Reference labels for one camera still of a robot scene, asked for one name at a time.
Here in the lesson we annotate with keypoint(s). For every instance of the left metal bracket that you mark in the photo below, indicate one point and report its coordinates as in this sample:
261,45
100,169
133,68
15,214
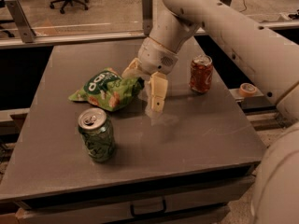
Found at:
26,32

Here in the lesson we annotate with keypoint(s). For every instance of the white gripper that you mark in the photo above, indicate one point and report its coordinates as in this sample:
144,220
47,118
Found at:
155,59

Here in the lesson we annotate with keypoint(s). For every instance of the roll of tan tape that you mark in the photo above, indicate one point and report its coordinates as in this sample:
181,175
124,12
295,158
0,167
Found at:
247,90

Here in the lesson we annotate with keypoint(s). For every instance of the orange soda can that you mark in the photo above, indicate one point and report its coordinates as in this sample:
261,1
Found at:
201,73

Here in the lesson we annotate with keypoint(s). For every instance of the middle metal bracket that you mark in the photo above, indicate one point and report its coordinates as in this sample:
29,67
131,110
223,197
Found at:
147,16

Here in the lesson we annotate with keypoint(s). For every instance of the black drawer handle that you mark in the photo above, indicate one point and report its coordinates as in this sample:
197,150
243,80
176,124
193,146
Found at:
148,208

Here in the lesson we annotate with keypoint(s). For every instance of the green soda can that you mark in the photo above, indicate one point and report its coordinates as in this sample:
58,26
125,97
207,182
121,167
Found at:
96,130

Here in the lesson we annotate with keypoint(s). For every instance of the metal rail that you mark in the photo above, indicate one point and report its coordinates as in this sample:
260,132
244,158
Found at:
56,40

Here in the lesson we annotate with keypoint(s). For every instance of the green rice chip bag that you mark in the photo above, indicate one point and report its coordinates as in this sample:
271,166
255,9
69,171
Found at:
108,90

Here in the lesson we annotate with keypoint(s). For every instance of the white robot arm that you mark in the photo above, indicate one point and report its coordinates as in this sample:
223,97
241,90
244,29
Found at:
270,60

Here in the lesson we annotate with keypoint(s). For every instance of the grey drawer front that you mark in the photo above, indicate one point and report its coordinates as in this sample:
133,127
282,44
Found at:
207,205

